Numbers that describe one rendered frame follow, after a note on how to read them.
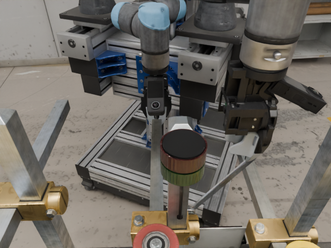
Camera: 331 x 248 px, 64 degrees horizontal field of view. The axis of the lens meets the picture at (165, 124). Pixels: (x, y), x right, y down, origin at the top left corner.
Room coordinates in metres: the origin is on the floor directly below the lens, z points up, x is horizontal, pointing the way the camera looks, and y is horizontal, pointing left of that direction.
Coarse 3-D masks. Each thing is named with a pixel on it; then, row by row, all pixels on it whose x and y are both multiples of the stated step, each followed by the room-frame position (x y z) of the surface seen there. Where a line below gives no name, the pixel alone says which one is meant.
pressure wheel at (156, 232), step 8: (152, 224) 0.27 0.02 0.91; (160, 224) 0.27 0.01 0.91; (144, 232) 0.25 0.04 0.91; (152, 232) 0.25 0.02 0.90; (160, 232) 0.25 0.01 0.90; (168, 232) 0.25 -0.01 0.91; (136, 240) 0.24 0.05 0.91; (144, 240) 0.24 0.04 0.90; (152, 240) 0.24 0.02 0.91; (160, 240) 0.24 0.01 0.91; (168, 240) 0.24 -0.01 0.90; (176, 240) 0.24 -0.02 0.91
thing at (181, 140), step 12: (180, 132) 0.27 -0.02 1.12; (192, 132) 0.27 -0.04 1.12; (168, 144) 0.25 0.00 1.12; (180, 144) 0.25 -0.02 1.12; (192, 144) 0.25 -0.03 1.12; (204, 144) 0.25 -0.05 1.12; (180, 156) 0.22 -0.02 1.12; (192, 156) 0.22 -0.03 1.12; (180, 192) 0.26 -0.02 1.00; (180, 204) 0.27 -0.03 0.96; (180, 216) 0.27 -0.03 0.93
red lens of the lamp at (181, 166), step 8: (160, 144) 0.25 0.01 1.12; (160, 152) 0.25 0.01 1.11; (168, 160) 0.23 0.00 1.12; (176, 160) 0.22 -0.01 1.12; (184, 160) 0.22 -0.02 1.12; (192, 160) 0.22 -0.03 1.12; (200, 160) 0.23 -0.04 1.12; (168, 168) 0.23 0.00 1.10; (176, 168) 0.22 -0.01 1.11; (184, 168) 0.22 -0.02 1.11; (192, 168) 0.22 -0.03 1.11
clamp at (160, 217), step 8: (144, 216) 0.31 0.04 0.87; (152, 216) 0.31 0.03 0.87; (160, 216) 0.31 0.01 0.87; (192, 216) 0.31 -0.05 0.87; (144, 224) 0.29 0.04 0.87; (192, 224) 0.29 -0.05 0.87; (136, 232) 0.27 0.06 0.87; (176, 232) 0.27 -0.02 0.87; (184, 232) 0.27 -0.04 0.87; (192, 232) 0.28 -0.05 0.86; (184, 240) 0.27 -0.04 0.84; (192, 240) 0.27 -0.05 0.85
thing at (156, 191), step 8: (152, 120) 0.64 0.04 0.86; (160, 120) 0.64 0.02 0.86; (152, 128) 0.60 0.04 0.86; (160, 128) 0.60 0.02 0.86; (152, 136) 0.56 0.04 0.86; (160, 136) 0.56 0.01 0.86; (152, 144) 0.53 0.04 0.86; (152, 152) 0.50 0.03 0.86; (152, 160) 0.47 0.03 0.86; (152, 168) 0.44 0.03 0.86; (160, 168) 0.44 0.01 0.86; (152, 176) 0.42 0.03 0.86; (160, 176) 0.42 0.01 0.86; (152, 184) 0.40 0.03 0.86; (160, 184) 0.40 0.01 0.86; (152, 192) 0.37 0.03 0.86; (160, 192) 0.37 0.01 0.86; (152, 200) 0.35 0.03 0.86; (160, 200) 0.35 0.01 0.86; (152, 208) 0.33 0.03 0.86; (160, 208) 0.33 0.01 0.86
